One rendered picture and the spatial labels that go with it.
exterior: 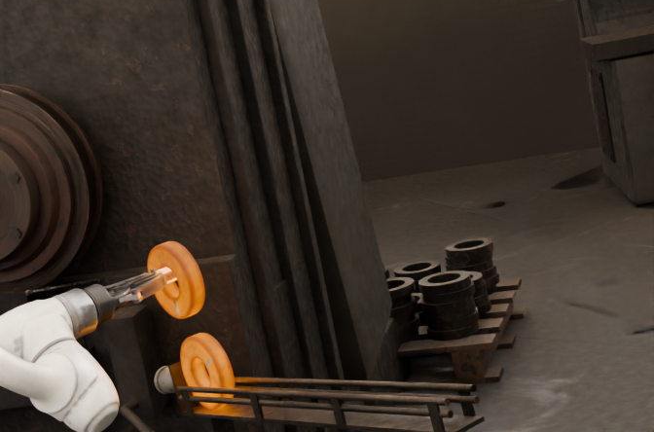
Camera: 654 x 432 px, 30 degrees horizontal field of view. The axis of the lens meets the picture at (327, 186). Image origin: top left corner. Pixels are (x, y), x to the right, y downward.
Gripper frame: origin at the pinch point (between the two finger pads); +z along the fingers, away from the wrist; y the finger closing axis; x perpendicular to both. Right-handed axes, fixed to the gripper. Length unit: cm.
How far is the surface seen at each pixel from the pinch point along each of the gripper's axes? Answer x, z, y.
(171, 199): 8.3, 21.5, -28.2
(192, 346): -16.1, 0.2, -0.8
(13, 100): 39, -4, -40
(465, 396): -19, 4, 70
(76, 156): 24.3, 2.4, -30.2
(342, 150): -5, 113, -74
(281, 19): 39, 86, -54
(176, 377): -23.0, -1.2, -7.6
